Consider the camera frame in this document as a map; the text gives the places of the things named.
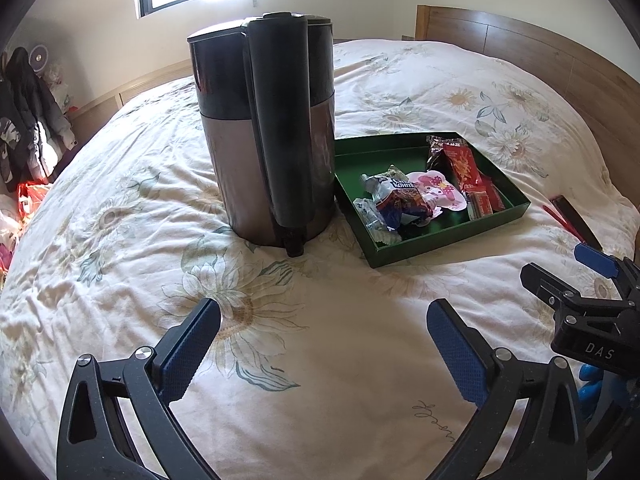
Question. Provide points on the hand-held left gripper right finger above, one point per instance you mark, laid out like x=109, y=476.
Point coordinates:
x=457, y=355

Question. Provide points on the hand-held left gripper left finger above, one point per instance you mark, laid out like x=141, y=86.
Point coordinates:
x=187, y=355

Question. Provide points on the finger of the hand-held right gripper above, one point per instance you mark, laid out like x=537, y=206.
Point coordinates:
x=547, y=287
x=597, y=257

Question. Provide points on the dark red bar packet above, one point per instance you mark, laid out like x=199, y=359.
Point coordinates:
x=496, y=195

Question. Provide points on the green cardboard tray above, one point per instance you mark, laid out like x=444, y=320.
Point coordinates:
x=440, y=232

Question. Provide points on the pink cartoon shaped pouch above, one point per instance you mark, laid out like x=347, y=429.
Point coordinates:
x=442, y=192

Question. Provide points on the long red and white packet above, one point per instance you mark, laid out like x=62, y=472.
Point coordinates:
x=462, y=165

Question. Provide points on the clear cartoon wafer packet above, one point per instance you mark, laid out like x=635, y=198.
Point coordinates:
x=372, y=217

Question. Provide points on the blue cookie packet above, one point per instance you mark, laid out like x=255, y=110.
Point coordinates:
x=400, y=200

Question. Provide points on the brown crinkled snack packet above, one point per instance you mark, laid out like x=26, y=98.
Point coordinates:
x=436, y=160

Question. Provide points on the person's right hand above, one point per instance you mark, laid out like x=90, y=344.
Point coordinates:
x=600, y=392

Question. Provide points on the phone in red case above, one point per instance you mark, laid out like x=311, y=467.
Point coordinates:
x=575, y=217

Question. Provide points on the floral white bed quilt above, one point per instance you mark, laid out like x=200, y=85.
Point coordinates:
x=325, y=335

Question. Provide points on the black and brown electric kettle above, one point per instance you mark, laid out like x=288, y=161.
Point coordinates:
x=225, y=170

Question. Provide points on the red plastic bag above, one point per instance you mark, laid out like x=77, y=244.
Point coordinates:
x=32, y=200

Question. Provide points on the wooden headboard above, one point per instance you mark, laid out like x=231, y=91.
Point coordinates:
x=525, y=40

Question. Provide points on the black camouflage jacket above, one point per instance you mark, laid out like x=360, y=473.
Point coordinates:
x=12, y=125

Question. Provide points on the white hanging bag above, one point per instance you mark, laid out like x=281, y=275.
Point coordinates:
x=57, y=85

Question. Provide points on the small white fan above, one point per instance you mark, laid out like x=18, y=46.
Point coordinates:
x=39, y=56

